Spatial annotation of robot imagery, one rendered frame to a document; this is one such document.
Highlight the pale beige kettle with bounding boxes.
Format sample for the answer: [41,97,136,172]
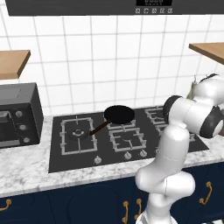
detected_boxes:
[185,74,202,101]

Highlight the black gas hob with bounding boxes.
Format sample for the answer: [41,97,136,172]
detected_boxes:
[47,105,210,174]

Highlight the black toaster oven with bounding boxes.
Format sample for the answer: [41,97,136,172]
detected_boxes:
[0,82,45,150]

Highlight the navy cupboard door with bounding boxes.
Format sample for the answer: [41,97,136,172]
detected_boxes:
[47,176,134,224]
[131,174,152,224]
[170,162,224,224]
[0,190,51,224]

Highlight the dark range hood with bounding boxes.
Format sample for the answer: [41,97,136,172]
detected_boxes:
[4,0,224,17]

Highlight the black frying pan, brown handle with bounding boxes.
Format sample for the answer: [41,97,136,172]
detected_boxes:
[88,105,137,137]

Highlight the gold cupboard handle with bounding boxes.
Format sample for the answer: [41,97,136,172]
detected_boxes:
[0,199,13,212]
[134,198,143,221]
[199,180,213,206]
[122,200,130,224]

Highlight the wooden wall cupboard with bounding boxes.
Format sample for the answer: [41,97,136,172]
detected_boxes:
[188,42,224,66]
[0,49,32,81]

